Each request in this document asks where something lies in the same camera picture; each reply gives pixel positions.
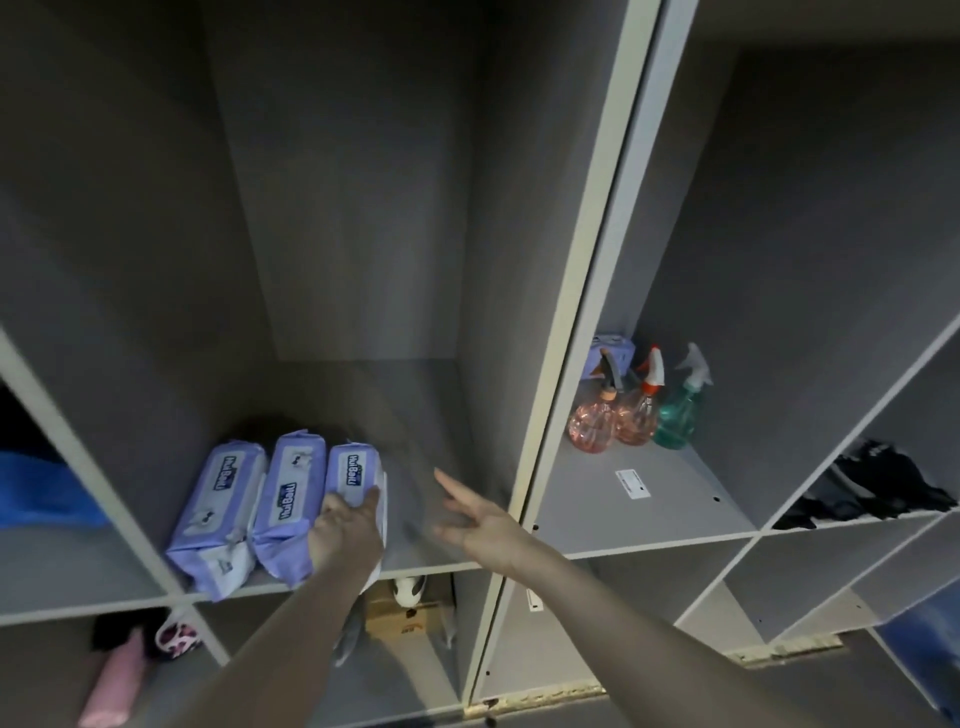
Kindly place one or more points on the small white tag sticker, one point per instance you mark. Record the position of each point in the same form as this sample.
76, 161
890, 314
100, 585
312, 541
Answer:
534, 600

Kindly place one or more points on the pink spray bottle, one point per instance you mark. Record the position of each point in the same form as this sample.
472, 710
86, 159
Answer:
592, 427
637, 420

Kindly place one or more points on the brown cardboard box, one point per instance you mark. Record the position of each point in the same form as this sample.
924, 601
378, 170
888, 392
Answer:
405, 619

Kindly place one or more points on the pink tumbler bottle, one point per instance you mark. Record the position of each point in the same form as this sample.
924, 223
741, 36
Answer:
112, 686

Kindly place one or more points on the person's right hand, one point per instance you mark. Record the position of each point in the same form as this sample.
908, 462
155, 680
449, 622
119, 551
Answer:
502, 540

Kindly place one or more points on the grey white sneaker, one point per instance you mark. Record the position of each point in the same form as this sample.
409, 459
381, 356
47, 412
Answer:
349, 634

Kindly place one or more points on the person's left forearm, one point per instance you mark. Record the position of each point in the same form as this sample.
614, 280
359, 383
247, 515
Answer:
277, 652

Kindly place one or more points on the blue plastic bag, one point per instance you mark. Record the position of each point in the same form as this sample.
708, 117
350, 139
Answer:
45, 491

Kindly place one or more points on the grey cubby shelf unit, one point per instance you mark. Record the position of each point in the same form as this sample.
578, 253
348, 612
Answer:
375, 187

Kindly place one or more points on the person's left hand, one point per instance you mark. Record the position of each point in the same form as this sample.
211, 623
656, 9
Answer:
349, 540

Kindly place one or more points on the person's right forearm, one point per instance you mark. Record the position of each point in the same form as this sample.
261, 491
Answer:
645, 645

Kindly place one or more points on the white paper label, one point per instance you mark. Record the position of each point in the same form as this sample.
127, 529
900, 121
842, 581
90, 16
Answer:
633, 484

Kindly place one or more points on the green spray bottle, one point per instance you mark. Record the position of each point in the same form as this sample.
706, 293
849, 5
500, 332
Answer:
679, 424

